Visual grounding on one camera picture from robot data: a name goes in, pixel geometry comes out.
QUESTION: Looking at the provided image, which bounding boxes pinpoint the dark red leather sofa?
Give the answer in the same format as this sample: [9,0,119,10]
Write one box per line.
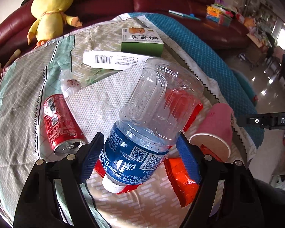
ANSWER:
[0,0,249,63]

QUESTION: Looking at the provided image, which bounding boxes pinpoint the red plastic bag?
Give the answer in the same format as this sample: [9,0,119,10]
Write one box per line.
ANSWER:
[99,89,200,194]

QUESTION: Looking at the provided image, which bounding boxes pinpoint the white paper towel sheet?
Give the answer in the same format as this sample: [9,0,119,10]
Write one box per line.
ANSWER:
[66,63,143,142]

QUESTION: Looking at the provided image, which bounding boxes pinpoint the teal round trash bin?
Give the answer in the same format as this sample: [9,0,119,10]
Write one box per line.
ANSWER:
[231,68,258,107]

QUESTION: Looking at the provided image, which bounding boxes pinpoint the yellow chick plush toy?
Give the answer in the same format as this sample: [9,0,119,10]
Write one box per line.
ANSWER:
[27,0,82,47]

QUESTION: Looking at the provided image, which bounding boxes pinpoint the red soda can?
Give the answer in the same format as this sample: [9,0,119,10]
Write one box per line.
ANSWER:
[44,94,86,156]

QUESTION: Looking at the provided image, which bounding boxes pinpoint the pink paper cup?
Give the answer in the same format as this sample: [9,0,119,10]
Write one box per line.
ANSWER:
[189,103,234,162]

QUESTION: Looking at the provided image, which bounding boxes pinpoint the patterned quilted table cloth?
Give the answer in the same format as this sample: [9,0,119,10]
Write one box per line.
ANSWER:
[0,13,257,227]

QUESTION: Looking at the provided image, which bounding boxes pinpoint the teal book on sofa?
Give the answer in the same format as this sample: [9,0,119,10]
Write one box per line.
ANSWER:
[168,10,201,21]

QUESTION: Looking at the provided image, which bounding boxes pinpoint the green white food box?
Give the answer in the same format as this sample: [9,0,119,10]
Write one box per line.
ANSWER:
[121,27,164,57]

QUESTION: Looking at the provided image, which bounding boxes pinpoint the crumpled clear plastic wrapper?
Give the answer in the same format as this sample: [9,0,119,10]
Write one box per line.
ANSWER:
[59,69,82,98]

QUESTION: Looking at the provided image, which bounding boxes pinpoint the clear plastic water bottle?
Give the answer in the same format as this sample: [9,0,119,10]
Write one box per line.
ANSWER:
[99,58,204,194]

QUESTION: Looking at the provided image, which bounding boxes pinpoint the long white medicine box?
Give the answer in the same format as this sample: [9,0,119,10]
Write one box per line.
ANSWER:
[83,51,151,70]

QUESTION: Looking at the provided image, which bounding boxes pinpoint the colourful toy box stack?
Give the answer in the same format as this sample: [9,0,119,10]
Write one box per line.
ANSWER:
[206,4,234,27]

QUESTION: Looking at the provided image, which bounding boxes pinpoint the orange snack wrapper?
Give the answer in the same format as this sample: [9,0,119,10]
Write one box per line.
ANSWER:
[164,148,199,208]

